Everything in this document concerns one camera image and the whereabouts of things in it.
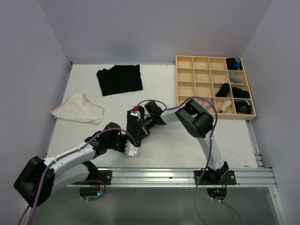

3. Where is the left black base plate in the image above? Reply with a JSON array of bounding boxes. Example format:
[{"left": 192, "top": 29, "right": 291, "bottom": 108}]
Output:
[{"left": 73, "top": 170, "right": 113, "bottom": 185}]

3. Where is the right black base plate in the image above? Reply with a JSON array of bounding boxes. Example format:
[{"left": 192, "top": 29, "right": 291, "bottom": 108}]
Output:
[{"left": 199, "top": 169, "right": 237, "bottom": 185}]

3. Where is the grey rolled underwear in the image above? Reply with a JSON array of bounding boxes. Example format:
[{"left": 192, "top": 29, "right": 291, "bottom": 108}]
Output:
[{"left": 228, "top": 71, "right": 243, "bottom": 84}]

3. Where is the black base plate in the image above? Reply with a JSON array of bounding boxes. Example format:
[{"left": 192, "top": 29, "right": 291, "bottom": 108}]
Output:
[
  {"left": 199, "top": 169, "right": 237, "bottom": 185},
  {"left": 73, "top": 170, "right": 113, "bottom": 185}
]

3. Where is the black rolled underwear middle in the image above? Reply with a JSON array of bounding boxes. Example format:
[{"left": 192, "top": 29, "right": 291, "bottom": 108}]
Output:
[{"left": 216, "top": 83, "right": 230, "bottom": 98}]

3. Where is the black blue rolled underwear top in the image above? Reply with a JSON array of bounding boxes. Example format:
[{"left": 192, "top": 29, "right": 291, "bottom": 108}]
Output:
[{"left": 226, "top": 58, "right": 243, "bottom": 71}]

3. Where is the pink rolled underwear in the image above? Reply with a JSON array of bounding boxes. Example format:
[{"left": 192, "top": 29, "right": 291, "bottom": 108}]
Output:
[{"left": 201, "top": 99, "right": 214, "bottom": 111}]

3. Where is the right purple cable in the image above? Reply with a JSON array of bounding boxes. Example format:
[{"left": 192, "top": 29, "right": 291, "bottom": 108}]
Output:
[{"left": 136, "top": 96, "right": 242, "bottom": 225}]

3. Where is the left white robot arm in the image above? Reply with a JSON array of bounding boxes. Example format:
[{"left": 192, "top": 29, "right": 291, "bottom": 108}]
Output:
[{"left": 14, "top": 122, "right": 136, "bottom": 207}]

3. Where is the aluminium mounting rail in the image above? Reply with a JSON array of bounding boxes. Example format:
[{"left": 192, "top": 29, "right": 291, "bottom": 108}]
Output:
[{"left": 53, "top": 166, "right": 277, "bottom": 191}]

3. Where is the black blue rolled underwear bottom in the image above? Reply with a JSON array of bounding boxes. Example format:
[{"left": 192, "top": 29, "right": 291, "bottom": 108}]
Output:
[{"left": 234, "top": 100, "right": 252, "bottom": 114}]

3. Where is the wooden compartment organizer box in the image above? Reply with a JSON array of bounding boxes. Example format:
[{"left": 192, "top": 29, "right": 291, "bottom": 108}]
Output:
[{"left": 175, "top": 55, "right": 256, "bottom": 120}]

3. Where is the black folded garment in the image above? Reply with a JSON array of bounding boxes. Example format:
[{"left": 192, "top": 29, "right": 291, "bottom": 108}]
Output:
[{"left": 96, "top": 65, "right": 143, "bottom": 96}]

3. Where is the white pink-trimmed underwear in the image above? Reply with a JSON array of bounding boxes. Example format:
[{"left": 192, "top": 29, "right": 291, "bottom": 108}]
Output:
[{"left": 51, "top": 94, "right": 105, "bottom": 125}]

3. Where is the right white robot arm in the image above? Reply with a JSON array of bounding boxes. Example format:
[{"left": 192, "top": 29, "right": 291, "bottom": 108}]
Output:
[{"left": 134, "top": 98, "right": 229, "bottom": 184}]

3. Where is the black rolled underwear right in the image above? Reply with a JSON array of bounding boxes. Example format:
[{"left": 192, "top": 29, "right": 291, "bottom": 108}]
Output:
[{"left": 232, "top": 87, "right": 250, "bottom": 98}]

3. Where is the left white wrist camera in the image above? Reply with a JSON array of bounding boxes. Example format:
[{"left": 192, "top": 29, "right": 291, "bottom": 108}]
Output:
[{"left": 125, "top": 140, "right": 140, "bottom": 157}]

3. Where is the beige rolled underwear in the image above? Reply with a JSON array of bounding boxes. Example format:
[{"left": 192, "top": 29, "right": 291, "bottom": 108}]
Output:
[{"left": 219, "top": 100, "right": 232, "bottom": 113}]

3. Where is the black striped underwear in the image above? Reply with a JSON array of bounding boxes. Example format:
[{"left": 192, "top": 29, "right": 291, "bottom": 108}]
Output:
[{"left": 126, "top": 106, "right": 148, "bottom": 147}]

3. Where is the black blue rolled underwear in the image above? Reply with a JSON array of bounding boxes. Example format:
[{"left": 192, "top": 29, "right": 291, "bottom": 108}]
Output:
[
  {"left": 226, "top": 58, "right": 243, "bottom": 71},
  {"left": 234, "top": 100, "right": 252, "bottom": 114}
]

